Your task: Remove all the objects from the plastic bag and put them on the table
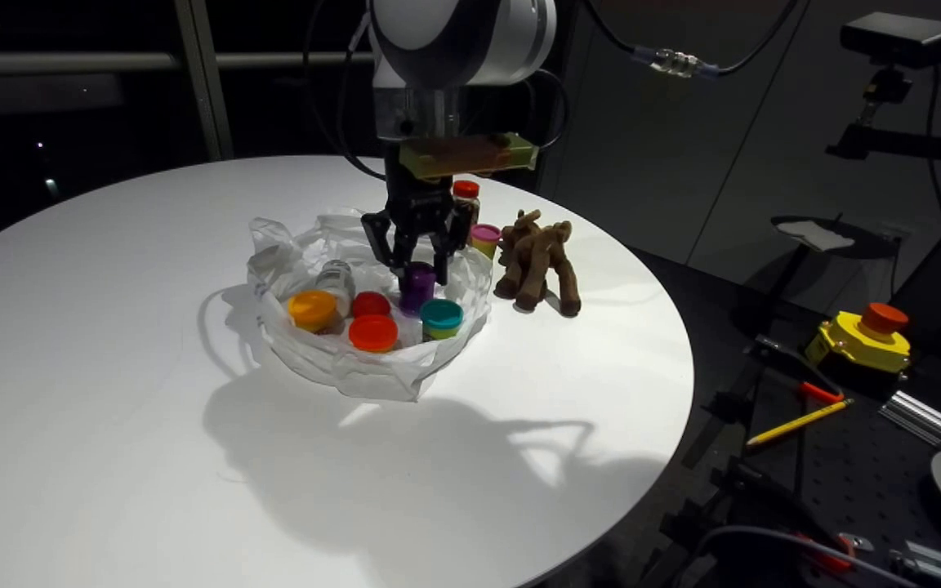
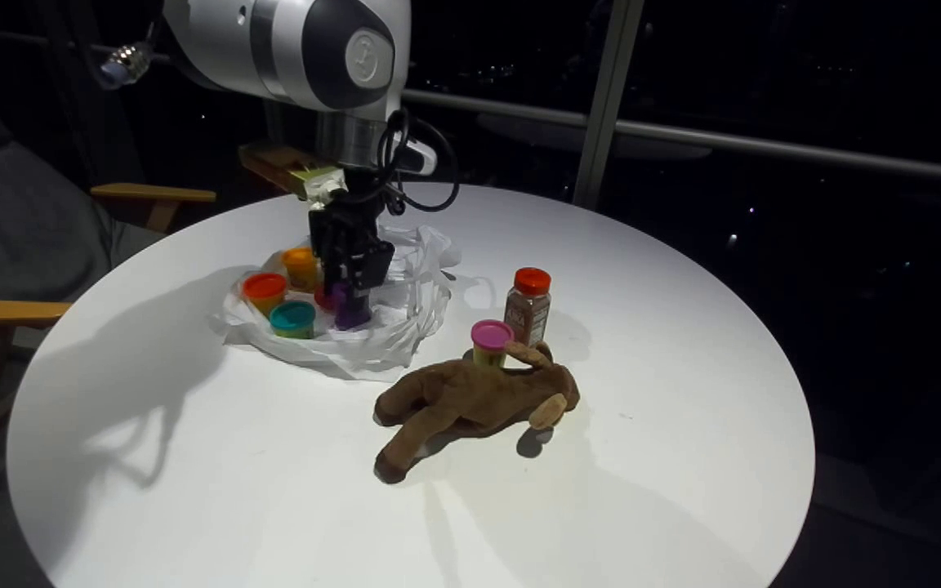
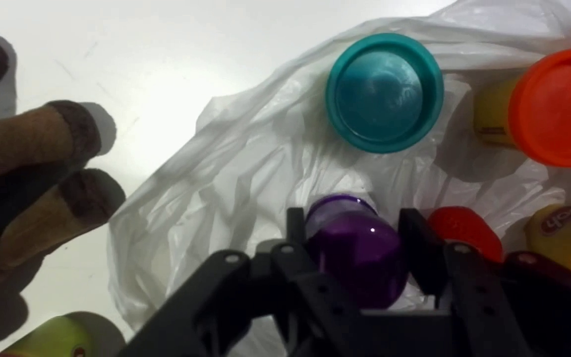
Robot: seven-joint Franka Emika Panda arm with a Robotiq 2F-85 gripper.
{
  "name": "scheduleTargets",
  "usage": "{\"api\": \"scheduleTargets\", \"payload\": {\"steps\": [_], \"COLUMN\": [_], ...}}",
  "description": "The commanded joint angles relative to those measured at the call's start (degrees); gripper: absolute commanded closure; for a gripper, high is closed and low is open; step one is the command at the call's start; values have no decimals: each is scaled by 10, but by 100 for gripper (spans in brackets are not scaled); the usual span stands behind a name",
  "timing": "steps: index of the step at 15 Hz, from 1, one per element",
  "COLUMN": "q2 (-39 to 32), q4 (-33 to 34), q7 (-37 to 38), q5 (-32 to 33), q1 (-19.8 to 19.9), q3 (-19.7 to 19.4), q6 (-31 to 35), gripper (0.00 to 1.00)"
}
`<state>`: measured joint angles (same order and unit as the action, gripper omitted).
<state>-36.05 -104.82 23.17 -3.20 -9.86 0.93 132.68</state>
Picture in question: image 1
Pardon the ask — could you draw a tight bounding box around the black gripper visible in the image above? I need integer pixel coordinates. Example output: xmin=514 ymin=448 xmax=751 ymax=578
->
xmin=363 ymin=167 xmax=464 ymax=286

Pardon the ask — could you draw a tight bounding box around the purple lid dough tub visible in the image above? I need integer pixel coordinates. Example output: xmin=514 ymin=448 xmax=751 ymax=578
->
xmin=399 ymin=257 xmax=437 ymax=317

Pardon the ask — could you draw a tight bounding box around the red cap spice bottle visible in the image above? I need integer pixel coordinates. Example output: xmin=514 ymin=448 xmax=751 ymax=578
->
xmin=446 ymin=176 xmax=482 ymax=249

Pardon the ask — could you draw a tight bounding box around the teal lid dough tub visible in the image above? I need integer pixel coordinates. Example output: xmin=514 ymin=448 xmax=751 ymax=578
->
xmin=418 ymin=296 xmax=467 ymax=343

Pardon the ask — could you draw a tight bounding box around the brown plush moose toy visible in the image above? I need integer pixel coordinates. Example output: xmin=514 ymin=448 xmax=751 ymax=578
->
xmin=494 ymin=204 xmax=585 ymax=319

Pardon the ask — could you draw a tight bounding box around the clear white plastic bag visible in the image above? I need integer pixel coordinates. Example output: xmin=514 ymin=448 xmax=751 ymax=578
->
xmin=242 ymin=208 xmax=498 ymax=404

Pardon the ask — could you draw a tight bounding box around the red lid dough tub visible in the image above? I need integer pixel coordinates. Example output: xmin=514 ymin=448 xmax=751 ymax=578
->
xmin=351 ymin=286 xmax=394 ymax=319

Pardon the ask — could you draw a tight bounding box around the orange toy fruit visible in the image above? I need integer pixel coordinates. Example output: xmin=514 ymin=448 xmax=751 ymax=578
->
xmin=284 ymin=284 xmax=342 ymax=337

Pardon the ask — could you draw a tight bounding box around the grey horizontal handrail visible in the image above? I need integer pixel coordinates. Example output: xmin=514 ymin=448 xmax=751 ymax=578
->
xmin=0 ymin=50 xmax=376 ymax=77

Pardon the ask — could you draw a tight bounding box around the grey flat stand head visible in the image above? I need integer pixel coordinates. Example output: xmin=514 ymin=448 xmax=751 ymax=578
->
xmin=771 ymin=212 xmax=904 ymax=260

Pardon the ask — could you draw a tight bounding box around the yellow pencil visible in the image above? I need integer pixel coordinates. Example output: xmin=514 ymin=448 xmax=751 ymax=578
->
xmin=744 ymin=395 xmax=857 ymax=452

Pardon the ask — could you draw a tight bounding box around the yellow emergency stop button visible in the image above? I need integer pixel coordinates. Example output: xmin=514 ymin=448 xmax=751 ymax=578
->
xmin=804 ymin=300 xmax=916 ymax=400

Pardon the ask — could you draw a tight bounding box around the yellowish wrist camera box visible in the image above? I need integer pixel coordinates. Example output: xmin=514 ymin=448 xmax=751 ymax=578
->
xmin=394 ymin=129 xmax=541 ymax=179

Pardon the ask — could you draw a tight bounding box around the light grey window post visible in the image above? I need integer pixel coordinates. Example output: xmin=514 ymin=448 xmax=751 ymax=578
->
xmin=170 ymin=0 xmax=235 ymax=161

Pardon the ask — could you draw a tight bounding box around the cable with silver connector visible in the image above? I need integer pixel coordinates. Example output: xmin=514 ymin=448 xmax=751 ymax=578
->
xmin=579 ymin=0 xmax=811 ymax=82

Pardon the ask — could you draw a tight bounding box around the red handled tool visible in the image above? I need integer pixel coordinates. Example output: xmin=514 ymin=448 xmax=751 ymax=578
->
xmin=793 ymin=380 xmax=848 ymax=409

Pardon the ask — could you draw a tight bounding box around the grey floor cable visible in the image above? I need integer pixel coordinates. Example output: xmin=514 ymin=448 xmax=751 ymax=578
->
xmin=695 ymin=522 xmax=920 ymax=588

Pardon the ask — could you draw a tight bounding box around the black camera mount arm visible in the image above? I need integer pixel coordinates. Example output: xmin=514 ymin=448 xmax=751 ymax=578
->
xmin=828 ymin=61 xmax=941 ymax=171

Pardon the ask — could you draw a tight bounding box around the black external camera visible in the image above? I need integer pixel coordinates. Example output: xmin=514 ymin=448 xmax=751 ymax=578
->
xmin=839 ymin=8 xmax=941 ymax=73

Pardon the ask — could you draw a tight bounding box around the silver aluminium rail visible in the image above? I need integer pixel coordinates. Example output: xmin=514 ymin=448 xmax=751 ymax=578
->
xmin=889 ymin=389 xmax=941 ymax=443

